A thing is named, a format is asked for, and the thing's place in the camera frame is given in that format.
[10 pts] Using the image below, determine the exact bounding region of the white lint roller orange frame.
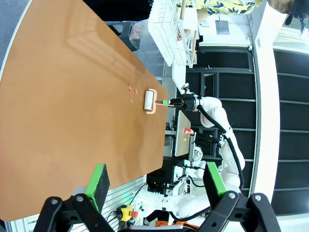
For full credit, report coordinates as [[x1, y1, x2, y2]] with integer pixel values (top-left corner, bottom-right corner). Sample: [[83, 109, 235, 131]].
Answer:
[[143, 88, 169, 115]]

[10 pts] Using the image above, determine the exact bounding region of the person's hand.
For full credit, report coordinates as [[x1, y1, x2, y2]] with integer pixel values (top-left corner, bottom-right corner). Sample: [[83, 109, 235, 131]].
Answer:
[[177, 28, 192, 41]]

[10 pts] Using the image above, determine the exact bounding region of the dark grey bin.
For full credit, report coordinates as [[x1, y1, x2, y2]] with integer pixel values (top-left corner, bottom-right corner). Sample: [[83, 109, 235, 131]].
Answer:
[[105, 21, 142, 52]]

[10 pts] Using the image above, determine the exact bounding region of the orange object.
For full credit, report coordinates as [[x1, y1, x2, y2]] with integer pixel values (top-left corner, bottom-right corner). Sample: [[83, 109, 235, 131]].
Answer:
[[154, 218, 201, 230]]

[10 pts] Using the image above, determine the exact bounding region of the white plastic drain tray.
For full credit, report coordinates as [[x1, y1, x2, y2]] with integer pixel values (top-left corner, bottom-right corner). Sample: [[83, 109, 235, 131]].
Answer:
[[147, 18, 176, 66]]

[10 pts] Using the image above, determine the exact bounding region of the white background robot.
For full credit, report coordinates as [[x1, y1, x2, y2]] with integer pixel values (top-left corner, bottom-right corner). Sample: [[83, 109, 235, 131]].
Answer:
[[173, 144, 207, 181]]

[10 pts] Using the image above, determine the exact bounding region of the white slotted mounting plate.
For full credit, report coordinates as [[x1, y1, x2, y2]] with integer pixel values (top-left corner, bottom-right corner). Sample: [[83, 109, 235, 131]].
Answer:
[[4, 177, 148, 232]]

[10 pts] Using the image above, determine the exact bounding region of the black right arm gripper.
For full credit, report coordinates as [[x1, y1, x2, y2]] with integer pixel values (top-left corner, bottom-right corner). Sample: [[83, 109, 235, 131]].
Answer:
[[162, 93, 202, 113]]

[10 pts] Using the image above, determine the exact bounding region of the small wooden side table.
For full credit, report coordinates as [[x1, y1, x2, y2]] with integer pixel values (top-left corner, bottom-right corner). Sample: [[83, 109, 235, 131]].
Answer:
[[174, 110, 192, 158]]

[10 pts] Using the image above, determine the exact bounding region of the yellow emergency stop button box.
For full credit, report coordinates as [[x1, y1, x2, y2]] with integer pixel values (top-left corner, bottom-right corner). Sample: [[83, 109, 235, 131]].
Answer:
[[120, 204, 139, 222]]

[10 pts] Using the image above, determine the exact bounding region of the person's head with black cap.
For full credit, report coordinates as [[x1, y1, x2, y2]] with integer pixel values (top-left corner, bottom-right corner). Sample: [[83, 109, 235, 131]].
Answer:
[[266, 0, 309, 33]]

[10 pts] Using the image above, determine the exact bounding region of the clear plastic bag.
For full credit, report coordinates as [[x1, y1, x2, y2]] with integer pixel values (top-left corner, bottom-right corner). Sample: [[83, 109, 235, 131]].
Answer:
[[129, 20, 149, 42]]

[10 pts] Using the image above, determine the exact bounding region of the grey wall panel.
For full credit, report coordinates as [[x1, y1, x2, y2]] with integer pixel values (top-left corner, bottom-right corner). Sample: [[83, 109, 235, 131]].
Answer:
[[215, 20, 230, 35]]

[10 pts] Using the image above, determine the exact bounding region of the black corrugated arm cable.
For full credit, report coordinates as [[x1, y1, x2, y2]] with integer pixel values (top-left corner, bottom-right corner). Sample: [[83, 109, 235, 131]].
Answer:
[[197, 104, 245, 189]]

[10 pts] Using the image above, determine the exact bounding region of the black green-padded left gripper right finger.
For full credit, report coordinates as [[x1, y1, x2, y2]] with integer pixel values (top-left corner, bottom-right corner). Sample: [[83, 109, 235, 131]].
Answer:
[[199, 161, 282, 232]]

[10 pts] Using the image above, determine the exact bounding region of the person in yellow floral shirt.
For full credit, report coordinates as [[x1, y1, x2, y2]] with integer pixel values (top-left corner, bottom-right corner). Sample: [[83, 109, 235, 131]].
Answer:
[[175, 0, 263, 16]]

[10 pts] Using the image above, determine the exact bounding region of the white wire dish rack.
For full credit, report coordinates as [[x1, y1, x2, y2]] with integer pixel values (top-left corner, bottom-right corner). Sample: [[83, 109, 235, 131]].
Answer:
[[147, 0, 199, 69]]

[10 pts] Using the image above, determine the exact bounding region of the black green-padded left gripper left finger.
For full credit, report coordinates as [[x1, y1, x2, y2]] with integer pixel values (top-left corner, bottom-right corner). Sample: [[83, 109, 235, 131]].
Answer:
[[32, 163, 114, 232]]

